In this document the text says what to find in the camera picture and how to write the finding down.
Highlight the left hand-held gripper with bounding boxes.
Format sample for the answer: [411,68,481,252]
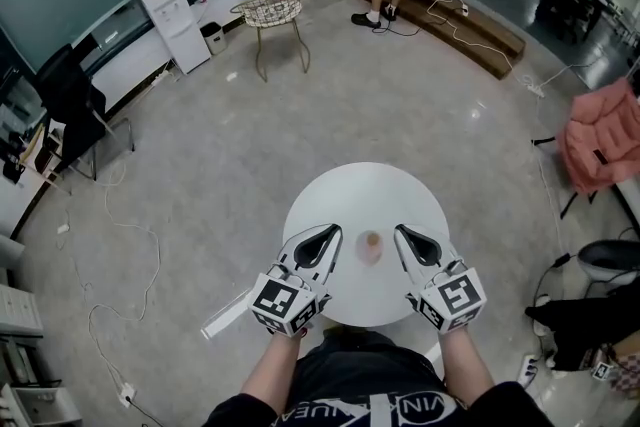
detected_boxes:
[246,223,344,341]

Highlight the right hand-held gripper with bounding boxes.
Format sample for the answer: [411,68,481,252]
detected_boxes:
[393,222,489,335]

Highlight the person's right forearm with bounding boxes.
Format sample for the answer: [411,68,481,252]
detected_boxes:
[438,327,497,405]

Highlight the person's left forearm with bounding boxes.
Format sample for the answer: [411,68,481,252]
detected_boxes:
[240,332,304,417]

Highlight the round white table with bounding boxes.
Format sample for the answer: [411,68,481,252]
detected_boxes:
[281,161,450,328]

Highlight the white flat floor strip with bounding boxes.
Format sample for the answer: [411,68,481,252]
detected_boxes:
[200,291,252,342]

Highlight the person's black trousers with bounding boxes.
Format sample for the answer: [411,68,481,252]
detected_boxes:
[286,326,450,402]

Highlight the person's black printed shirt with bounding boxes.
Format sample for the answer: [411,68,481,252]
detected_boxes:
[201,381,552,427]

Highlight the black clothing heap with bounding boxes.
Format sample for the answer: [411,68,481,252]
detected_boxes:
[523,296,640,372]

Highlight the black oval pod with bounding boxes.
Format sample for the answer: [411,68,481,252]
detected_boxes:
[576,238,640,289]

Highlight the pink jacket on chair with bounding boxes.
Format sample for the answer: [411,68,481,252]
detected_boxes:
[530,76,640,222]

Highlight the brown wooden step platform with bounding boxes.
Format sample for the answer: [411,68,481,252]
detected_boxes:
[351,0,528,82]

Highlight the small white waste bin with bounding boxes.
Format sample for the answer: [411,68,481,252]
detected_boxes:
[199,20,229,57]

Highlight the red white checkered cloth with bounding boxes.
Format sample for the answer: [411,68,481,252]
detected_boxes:
[583,343,640,397]

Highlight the white water dispenser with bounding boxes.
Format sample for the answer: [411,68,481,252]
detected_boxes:
[139,0,213,76]

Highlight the white low window ledge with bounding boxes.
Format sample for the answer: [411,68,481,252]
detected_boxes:
[88,0,312,117]

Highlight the black office chair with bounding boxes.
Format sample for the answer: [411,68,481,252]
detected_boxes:
[31,41,137,182]

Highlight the white drawer cabinet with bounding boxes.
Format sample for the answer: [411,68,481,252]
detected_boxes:
[0,283,45,335]

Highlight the white open shelf unit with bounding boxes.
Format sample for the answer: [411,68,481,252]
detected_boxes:
[0,381,85,427]

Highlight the black floor cable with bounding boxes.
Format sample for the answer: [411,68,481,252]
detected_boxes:
[531,253,572,312]

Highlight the long white floor cable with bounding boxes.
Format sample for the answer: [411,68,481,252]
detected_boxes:
[53,158,162,397]

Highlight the white extension cable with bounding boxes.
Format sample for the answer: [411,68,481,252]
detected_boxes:
[426,0,547,98]

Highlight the black looped cable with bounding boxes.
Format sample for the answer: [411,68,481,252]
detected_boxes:
[371,3,425,40]

